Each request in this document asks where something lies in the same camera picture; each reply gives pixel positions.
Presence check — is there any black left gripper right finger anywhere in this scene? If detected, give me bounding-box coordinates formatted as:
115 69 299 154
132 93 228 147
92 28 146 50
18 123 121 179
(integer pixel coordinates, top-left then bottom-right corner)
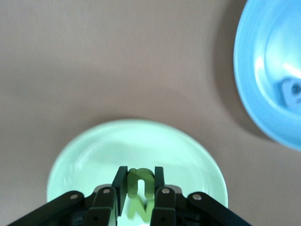
150 166 252 226

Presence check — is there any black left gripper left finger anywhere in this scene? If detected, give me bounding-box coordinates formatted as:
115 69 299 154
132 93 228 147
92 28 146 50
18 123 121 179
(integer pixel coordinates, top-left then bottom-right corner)
9 166 129 226

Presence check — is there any green foam capital N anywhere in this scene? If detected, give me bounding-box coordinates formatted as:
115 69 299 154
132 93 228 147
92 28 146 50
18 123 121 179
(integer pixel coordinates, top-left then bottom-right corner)
126 196 153 223

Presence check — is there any green foam small n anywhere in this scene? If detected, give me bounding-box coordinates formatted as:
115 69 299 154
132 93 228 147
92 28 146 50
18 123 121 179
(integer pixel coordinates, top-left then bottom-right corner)
127 168 156 200

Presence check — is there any green plate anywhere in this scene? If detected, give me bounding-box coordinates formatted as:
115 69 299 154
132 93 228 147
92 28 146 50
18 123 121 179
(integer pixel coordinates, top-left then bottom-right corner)
46 119 229 226

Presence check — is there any brown table cover sheet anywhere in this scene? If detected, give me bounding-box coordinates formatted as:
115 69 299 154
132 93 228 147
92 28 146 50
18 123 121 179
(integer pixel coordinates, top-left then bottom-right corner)
0 0 301 226

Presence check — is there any blue plate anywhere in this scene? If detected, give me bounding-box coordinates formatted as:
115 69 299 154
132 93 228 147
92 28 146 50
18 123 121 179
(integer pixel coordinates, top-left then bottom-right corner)
233 0 301 151

